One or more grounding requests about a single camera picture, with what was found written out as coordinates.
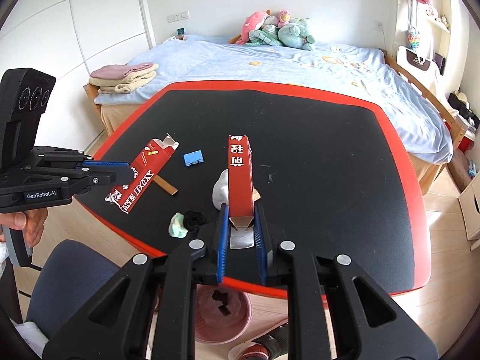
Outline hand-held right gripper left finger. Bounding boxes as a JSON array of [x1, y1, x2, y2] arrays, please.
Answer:
[[49, 203, 230, 360]]

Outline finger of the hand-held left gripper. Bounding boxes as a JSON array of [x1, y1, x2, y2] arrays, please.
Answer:
[[80, 159, 133, 181], [62, 170, 130, 199]]

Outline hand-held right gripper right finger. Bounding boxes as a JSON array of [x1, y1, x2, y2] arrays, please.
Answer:
[[254, 202, 440, 360]]

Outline long red carton box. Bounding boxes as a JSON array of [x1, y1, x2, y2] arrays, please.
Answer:
[[227, 133, 260, 250]]

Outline person's left hand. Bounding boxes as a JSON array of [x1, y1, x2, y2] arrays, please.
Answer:
[[11, 207, 49, 249]]

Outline black crumpled scrap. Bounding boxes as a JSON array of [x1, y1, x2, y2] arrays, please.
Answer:
[[185, 211, 207, 232]]

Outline green white crumpled wrapper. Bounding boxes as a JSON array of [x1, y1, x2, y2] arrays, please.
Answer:
[[169, 212, 189, 238]]

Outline white crumpled tissue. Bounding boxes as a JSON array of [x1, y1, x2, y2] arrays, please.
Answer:
[[211, 169, 232, 211]]

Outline wooden stick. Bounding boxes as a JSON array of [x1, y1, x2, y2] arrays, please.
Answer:
[[155, 175, 178, 197]]

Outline black scraps in bin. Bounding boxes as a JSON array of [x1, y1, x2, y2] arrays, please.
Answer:
[[212, 289, 232, 316]]

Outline pink waste bin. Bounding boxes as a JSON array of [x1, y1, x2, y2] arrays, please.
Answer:
[[194, 284, 252, 344]]

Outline folded towels stack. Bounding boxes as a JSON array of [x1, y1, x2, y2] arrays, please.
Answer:
[[89, 70, 157, 95]]

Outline small blue box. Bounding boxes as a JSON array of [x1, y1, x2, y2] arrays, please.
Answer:
[[182, 149, 205, 167]]

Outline pink folded towel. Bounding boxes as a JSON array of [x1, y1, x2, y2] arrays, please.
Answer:
[[90, 62, 159, 80]]

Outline red black shoe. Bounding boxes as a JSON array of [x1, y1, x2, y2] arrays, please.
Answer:
[[239, 325, 290, 360]]

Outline blue-grey chair seat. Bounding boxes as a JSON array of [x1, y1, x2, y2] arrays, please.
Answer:
[[25, 239, 121, 346]]

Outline white cloth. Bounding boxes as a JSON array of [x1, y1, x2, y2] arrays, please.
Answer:
[[10, 320, 50, 358]]

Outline light blue printed blanket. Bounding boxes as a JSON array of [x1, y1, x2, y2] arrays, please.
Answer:
[[93, 34, 455, 164]]

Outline green striped plush toy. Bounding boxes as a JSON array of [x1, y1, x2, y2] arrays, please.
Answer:
[[248, 23, 283, 48]]

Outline pink plush toy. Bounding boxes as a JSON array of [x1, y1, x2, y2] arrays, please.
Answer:
[[241, 10, 279, 44]]

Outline cardboard box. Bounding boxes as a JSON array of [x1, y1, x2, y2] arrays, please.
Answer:
[[458, 179, 480, 241]]

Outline teal elephant plush toy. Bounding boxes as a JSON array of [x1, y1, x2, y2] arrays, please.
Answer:
[[277, 17, 316, 51]]

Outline small doll with pink flower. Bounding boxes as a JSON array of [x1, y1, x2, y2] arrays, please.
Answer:
[[275, 10, 295, 28]]

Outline bed with blue sheet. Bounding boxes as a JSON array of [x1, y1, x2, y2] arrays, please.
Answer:
[[83, 33, 467, 196]]

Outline white tote bag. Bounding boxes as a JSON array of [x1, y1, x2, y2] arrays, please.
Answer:
[[396, 45, 440, 80]]

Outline black bag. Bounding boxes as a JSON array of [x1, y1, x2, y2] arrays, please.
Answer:
[[447, 91, 478, 121]]

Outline white wall shelf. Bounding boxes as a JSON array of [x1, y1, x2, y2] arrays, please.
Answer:
[[425, 3, 451, 33]]

